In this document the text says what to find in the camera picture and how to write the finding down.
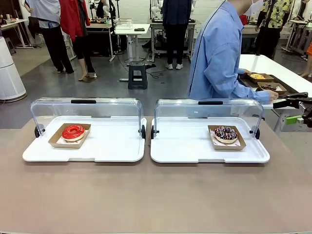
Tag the dark brown serving tray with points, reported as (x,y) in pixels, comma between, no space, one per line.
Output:
(247,84)

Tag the white display tray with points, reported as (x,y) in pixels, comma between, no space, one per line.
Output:
(109,146)
(185,146)

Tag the person in dark navy jacket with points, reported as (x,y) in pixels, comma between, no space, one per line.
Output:
(178,24)

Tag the mannequin in grey-blue shirt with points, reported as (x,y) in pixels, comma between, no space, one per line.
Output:
(53,36)

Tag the cardboard box of chocolate donut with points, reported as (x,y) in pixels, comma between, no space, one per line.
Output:
(282,91)

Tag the person in blue shirt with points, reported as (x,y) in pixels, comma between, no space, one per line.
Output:
(214,48)

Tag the chocolate sprinkled donut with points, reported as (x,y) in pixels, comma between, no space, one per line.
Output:
(269,86)

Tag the cardboard box of red donut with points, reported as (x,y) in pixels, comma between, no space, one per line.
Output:
(56,143)

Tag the red glazed donut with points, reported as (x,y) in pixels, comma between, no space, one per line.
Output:
(73,132)

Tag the mannequin in red jacket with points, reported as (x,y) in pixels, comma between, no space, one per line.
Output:
(73,22)

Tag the dark donut colourful sprinkles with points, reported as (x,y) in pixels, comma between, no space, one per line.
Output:
(226,134)

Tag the white cylindrical air purifier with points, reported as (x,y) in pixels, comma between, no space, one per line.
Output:
(9,73)

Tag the cardboard box of yellow donut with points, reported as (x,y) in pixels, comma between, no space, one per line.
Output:
(269,79)

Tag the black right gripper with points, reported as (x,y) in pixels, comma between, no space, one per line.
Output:
(307,114)

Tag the background wooden desk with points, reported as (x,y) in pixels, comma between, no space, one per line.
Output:
(12,24)

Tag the yellow glazed donut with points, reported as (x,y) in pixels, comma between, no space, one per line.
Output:
(257,76)

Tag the large white table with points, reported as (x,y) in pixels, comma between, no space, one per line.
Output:
(280,68)

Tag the clear hinged display lid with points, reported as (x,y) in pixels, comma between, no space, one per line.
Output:
(231,112)
(61,109)

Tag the cardboard box of sprinkle donut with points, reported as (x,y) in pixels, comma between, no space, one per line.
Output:
(229,147)

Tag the person in floral shirt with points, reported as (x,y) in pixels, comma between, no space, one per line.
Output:
(275,19)

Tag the printed paper under red donut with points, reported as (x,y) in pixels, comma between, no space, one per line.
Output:
(85,133)

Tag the printed paper under sprinkle donut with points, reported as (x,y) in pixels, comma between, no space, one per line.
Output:
(213,136)

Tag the person's right forearm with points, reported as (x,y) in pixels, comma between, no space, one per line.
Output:
(251,93)

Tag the person's right hand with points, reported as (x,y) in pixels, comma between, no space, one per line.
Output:
(272,94)

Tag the dark grey step stool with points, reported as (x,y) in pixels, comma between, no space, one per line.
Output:
(137,78)

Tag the small white standing desk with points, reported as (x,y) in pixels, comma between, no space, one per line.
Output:
(132,29)

